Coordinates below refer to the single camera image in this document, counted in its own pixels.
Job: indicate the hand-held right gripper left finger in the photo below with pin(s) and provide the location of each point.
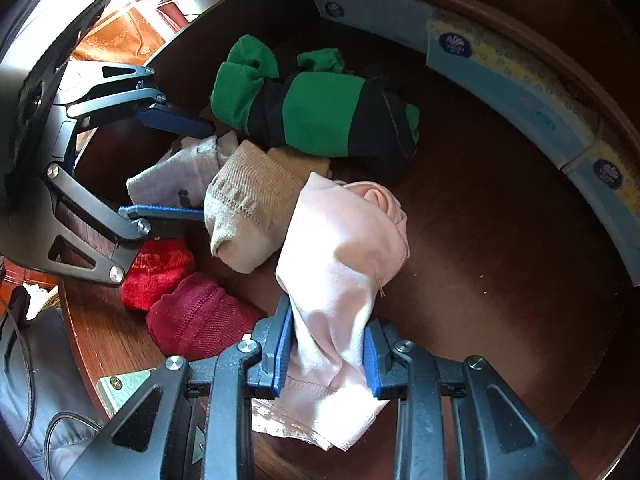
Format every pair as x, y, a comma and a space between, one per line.
282, 350

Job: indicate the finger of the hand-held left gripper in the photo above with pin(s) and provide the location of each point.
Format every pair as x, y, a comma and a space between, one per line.
170, 117
165, 211

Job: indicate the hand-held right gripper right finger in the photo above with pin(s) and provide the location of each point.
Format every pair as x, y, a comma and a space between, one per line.
372, 366

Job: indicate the grey white sock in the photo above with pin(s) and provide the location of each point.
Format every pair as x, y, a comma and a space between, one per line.
175, 175

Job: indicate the bright red fuzzy sock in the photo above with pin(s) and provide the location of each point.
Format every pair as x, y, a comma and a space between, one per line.
155, 275

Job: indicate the beige knit sock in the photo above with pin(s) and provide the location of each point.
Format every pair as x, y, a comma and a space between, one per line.
250, 195

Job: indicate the dark red sock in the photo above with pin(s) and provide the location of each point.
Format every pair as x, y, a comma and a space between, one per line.
200, 315

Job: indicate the pale pink sock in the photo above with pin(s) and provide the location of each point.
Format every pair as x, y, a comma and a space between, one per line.
340, 270

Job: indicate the green and black sock pair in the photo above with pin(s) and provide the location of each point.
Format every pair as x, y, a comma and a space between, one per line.
320, 115

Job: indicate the person's grey clothing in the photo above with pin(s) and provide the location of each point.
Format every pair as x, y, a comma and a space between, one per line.
55, 360

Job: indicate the blue tissue packet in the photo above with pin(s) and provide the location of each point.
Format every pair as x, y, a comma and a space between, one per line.
515, 90

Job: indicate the metal corner bracket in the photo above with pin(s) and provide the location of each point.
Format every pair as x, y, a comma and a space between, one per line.
125, 387

